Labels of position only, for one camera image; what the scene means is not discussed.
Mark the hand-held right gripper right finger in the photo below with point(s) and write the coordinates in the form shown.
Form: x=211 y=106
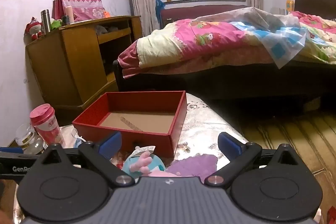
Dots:
x=228 y=145

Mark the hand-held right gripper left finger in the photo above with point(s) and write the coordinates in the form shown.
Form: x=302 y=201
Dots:
x=111 y=141

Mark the pink and teal plush toy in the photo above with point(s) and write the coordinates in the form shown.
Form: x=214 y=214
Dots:
x=141 y=164

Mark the purple fleece cloth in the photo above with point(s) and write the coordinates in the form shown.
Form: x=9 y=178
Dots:
x=194 y=165

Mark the red cardboard box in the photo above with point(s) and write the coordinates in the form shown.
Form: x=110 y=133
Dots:
x=157 y=142

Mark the clear glass jar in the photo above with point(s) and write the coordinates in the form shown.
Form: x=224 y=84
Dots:
x=29 y=141

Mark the blue face mask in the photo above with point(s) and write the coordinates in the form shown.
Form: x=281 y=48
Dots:
x=78 y=141

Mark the pink lid plastic cup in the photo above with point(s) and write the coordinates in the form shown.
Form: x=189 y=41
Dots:
x=44 y=124

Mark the wooden cabinet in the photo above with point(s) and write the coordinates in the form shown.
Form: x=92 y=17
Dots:
x=68 y=64

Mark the pink bed sheet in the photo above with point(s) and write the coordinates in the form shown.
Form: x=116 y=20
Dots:
x=183 y=62

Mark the light blue checked sheet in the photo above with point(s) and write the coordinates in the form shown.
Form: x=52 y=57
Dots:
x=278 y=40

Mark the pink floral quilt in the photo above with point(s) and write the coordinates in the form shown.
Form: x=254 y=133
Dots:
x=183 y=35

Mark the dark cup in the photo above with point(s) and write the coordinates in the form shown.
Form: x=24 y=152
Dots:
x=65 y=20

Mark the green plush toy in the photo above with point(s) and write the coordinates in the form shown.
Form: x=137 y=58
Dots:
x=55 y=24

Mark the pale pink bottle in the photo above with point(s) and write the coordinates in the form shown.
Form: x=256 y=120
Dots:
x=70 y=14

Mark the red snowman doll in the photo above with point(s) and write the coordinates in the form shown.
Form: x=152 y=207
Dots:
x=35 y=28

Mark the steel thermos bottle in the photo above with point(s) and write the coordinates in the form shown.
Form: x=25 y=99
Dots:
x=46 y=22

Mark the pink floral cloth cover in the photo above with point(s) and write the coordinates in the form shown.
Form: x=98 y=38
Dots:
x=84 y=7

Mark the blue bag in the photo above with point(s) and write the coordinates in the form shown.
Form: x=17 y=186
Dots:
x=159 y=8

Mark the yellow toy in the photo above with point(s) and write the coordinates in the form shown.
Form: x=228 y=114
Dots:
x=289 y=6

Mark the dark headboard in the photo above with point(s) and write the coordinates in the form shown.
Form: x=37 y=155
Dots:
x=315 y=2

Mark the dark bed frame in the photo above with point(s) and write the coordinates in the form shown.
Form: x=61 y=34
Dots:
x=210 y=85

